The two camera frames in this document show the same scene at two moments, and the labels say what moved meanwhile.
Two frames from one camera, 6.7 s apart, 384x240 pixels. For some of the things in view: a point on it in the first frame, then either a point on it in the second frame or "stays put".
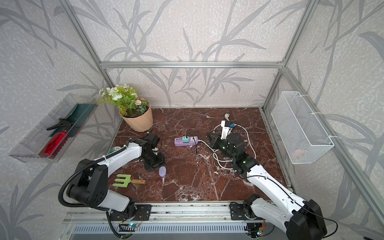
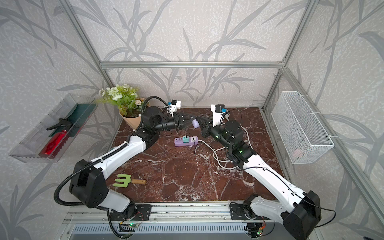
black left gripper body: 154,160 to 172,124
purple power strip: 193,141 stays put
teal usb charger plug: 185,139 stays put
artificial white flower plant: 125,98 stays put
